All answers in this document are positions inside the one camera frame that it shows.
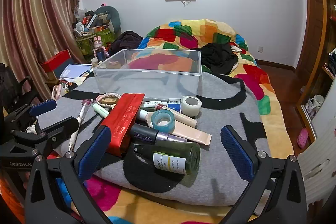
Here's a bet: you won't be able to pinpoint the grey and black blanket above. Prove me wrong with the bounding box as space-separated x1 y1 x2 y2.
37 72 269 207

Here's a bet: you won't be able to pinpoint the white pen with pink top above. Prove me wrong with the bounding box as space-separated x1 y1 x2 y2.
68 99 92 151

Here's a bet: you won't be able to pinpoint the black clothes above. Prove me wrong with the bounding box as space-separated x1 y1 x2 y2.
201 43 239 75

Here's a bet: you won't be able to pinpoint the dark green glass bottle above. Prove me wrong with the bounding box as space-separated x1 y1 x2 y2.
133 142 201 183

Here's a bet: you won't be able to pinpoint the slim white tube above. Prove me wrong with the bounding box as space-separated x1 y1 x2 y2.
142 100 168 108

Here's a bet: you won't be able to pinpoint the mint green stick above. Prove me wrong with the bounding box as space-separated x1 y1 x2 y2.
92 103 110 118

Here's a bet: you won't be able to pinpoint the pink rabbit doll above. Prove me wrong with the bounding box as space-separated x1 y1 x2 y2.
92 36 110 62

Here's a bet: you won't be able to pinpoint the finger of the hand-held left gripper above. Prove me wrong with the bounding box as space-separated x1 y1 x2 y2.
4 99 57 132
10 116 80 159

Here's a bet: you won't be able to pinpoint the dark brown clothes pile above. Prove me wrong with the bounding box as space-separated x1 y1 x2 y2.
108 30 144 56

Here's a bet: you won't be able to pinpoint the red cardboard box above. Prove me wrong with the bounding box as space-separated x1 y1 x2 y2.
41 49 71 73

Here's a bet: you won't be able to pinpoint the striped brown curtain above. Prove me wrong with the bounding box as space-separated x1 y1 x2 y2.
0 0 82 101

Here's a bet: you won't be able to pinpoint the black chair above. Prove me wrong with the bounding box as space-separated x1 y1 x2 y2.
0 63 40 115

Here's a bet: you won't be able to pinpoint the pink clog shoe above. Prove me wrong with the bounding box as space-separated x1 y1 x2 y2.
297 127 309 149

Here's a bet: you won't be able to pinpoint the long red box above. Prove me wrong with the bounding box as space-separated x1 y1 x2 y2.
100 93 146 159

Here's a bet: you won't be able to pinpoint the wooden wardrobe shelf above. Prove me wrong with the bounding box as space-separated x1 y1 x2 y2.
295 0 336 140

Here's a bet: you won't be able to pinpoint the green bag full of clutter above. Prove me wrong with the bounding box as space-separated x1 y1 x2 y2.
74 26 116 56

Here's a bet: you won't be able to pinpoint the colourful patterned blanket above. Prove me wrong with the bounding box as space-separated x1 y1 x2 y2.
0 19 294 224

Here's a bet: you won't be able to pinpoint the purple bottle with black cap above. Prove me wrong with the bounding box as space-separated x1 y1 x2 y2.
129 123 187 146

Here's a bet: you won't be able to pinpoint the blue notebook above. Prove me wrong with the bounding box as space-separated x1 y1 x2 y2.
59 64 93 81

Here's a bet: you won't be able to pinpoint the grey neck pillow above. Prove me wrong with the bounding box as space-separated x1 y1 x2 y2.
94 5 121 33

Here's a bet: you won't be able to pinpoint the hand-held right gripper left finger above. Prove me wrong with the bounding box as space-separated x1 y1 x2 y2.
25 126 113 224

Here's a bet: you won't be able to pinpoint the white tape roll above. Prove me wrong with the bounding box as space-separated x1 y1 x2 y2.
182 95 202 117

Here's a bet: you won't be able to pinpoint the white and pink cloth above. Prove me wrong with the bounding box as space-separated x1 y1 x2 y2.
229 42 245 53

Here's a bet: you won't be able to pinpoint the clear plastic storage box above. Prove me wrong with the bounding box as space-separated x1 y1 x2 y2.
92 49 203 105

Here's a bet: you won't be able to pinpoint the small blue box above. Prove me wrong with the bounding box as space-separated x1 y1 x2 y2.
167 98 182 113

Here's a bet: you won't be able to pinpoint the braided rope bracelet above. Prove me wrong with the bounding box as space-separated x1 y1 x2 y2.
96 93 122 102

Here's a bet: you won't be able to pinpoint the white shoes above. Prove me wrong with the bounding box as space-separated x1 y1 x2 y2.
304 95 325 120

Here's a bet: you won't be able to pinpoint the blue tape roll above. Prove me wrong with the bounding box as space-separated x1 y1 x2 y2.
152 109 176 134

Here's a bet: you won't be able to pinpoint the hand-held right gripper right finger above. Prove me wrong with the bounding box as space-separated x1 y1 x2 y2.
220 125 307 224

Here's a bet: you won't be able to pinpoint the white slatted panel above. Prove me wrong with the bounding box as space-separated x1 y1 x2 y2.
297 109 336 210

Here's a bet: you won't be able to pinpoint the beige cosmetic tube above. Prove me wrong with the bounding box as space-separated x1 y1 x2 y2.
136 109 212 146

